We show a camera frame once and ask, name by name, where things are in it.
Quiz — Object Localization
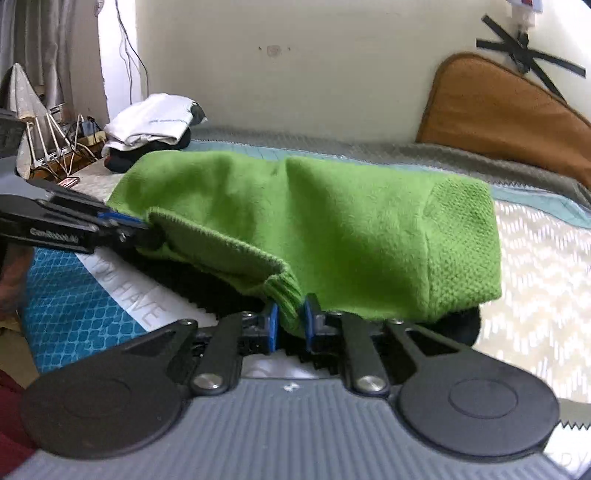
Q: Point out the grey curtain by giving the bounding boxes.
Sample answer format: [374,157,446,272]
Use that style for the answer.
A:
[0,0,100,112]

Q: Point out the person's dark red clothing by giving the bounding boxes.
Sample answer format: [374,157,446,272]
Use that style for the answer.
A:
[0,369,40,476]

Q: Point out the white folded shirt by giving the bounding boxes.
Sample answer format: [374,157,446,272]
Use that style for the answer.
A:
[104,93,208,151]

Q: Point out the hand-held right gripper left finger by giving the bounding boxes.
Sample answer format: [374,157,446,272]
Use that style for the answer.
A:
[120,302,280,397]

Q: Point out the thin dark cable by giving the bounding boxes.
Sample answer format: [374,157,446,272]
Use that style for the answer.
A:
[115,0,148,100]

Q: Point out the black tape cross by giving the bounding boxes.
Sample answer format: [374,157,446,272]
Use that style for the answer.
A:
[475,14,587,100]

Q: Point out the white wire rack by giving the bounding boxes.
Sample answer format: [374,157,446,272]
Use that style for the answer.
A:
[7,62,100,181]

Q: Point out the black folded garment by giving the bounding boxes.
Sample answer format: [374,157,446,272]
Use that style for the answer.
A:
[102,127,192,174]

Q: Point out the orange cushion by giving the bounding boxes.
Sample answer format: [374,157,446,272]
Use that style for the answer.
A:
[416,52,591,190]

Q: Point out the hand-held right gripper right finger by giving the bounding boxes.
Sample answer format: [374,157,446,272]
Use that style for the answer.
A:
[301,294,477,398]

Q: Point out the navy striped green-lined sweater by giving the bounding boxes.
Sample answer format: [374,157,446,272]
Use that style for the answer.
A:
[104,150,504,370]

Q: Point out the beige zigzag patterned bedsheet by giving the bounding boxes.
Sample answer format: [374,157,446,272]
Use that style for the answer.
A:
[69,124,591,416]

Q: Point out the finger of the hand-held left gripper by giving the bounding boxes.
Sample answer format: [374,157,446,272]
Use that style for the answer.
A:
[95,222,165,253]
[46,194,153,228]

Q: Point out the person's left forearm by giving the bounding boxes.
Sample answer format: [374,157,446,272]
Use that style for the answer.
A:
[0,244,33,324]

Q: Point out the white power adapter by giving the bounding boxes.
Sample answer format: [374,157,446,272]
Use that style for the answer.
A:
[505,0,546,28]

